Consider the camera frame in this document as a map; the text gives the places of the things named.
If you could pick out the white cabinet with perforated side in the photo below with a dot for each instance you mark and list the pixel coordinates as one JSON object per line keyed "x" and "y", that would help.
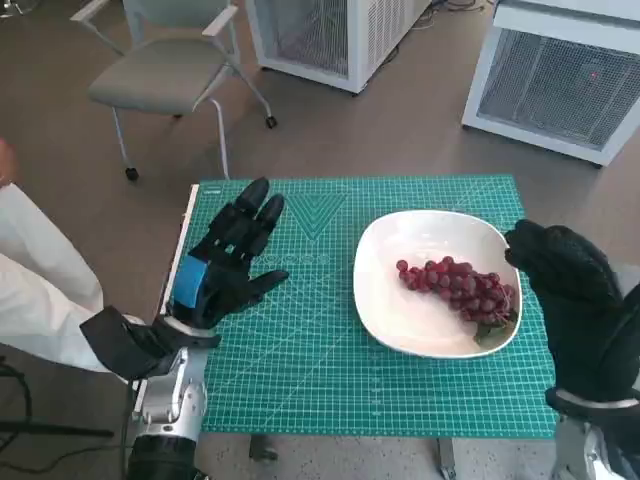
{"x": 310, "y": 35}

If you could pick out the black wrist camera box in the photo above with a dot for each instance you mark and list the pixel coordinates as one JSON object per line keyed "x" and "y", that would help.
{"x": 115, "y": 345}
{"x": 625, "y": 445}

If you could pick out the person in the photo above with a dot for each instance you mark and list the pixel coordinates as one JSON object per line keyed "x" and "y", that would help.
{"x": 35, "y": 260}

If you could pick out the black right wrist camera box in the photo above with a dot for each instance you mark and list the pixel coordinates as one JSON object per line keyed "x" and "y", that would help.
{"x": 625, "y": 445}

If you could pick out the metal table bracket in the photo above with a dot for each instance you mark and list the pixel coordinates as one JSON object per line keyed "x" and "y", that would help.
{"x": 262, "y": 450}
{"x": 445, "y": 457}

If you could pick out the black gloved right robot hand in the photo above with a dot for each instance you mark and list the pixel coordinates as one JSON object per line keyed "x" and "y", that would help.
{"x": 580, "y": 300}

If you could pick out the black bar on floor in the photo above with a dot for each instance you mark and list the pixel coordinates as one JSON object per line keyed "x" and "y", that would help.
{"x": 50, "y": 429}

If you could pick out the white cabinet with mesh front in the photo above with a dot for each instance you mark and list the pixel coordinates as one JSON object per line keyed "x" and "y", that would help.
{"x": 550, "y": 85}

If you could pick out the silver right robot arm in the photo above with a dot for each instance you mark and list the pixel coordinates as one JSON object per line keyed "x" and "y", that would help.
{"x": 575, "y": 445}

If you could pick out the green cutting mat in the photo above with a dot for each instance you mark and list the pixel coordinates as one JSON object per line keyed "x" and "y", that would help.
{"x": 310, "y": 380}

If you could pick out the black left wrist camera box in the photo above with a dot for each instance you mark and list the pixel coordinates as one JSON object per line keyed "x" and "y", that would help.
{"x": 115, "y": 345}

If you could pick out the chrome stool base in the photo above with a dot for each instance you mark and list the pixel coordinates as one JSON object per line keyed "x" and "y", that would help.
{"x": 15, "y": 4}

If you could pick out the white rounded square plate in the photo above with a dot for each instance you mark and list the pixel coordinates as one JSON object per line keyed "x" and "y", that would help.
{"x": 390, "y": 300}

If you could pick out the grey chair with white frame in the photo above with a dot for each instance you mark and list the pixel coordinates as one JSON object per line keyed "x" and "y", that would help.
{"x": 150, "y": 75}

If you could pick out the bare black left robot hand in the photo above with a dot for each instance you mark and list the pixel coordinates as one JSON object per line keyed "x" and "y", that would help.
{"x": 220, "y": 270}

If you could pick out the red toy grape bunch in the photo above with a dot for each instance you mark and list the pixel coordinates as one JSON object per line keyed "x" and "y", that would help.
{"x": 460, "y": 287}

